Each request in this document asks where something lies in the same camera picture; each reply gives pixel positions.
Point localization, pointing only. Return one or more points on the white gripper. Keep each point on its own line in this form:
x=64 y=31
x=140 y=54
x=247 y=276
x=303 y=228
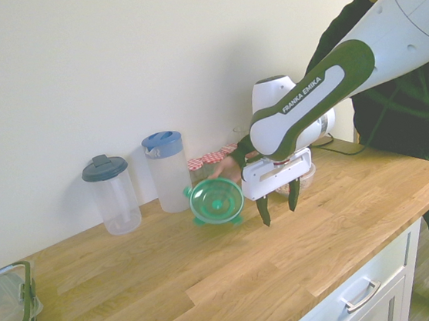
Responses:
x=274 y=178

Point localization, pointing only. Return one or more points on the green round container lid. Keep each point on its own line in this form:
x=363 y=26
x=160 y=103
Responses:
x=215 y=203

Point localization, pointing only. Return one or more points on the forearm in dark sleeve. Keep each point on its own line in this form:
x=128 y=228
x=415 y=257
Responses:
x=245 y=149

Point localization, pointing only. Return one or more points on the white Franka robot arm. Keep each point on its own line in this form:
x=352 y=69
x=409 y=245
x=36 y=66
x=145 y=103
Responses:
x=397 y=31

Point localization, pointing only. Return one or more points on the clear round food bowl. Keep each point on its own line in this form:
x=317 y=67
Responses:
x=309 y=178

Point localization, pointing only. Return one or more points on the frosted pitcher with blue lid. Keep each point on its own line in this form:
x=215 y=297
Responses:
x=170 y=181

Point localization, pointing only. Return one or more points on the clear canister with dark lid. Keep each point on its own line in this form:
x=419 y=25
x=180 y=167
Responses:
x=116 y=202

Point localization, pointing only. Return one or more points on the person's bare hand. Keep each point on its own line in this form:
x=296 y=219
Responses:
x=229 y=170

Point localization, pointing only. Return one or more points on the tall clear drinking glass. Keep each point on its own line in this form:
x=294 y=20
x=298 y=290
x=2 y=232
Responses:
x=240 y=131

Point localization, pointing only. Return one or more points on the person in dark sweater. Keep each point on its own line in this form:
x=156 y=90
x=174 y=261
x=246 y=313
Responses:
x=399 y=116

